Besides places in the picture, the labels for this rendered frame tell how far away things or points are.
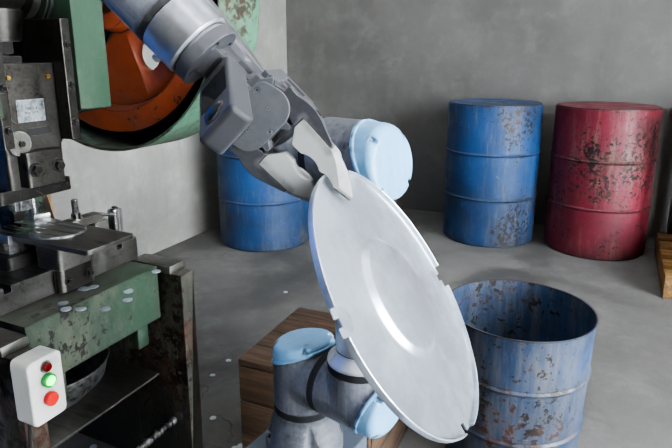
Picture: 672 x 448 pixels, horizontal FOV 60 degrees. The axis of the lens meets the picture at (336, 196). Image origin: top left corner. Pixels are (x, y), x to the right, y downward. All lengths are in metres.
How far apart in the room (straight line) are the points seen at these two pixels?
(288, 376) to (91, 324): 0.57
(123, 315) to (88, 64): 0.62
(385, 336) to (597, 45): 3.77
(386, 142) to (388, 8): 3.67
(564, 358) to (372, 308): 1.17
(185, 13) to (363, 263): 0.29
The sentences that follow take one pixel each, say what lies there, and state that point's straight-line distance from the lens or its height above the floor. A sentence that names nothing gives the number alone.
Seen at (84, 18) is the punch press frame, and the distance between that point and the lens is 1.57.
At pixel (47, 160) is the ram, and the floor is 0.95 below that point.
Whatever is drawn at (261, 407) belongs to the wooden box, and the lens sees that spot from 1.78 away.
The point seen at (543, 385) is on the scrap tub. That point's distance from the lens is 1.69.
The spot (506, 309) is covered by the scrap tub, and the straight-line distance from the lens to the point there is 2.02.
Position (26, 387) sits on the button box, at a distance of 1.30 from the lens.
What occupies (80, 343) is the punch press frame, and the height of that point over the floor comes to 0.55.
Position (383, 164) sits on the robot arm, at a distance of 0.86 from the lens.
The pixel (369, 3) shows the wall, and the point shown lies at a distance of 4.57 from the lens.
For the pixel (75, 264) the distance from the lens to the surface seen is 1.52.
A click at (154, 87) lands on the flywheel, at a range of 1.74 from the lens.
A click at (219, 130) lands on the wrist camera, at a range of 0.50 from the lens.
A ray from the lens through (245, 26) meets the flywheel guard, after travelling 1.59.
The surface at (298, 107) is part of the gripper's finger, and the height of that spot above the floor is 1.14.
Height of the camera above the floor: 1.20
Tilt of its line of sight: 14 degrees down
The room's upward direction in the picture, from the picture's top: straight up
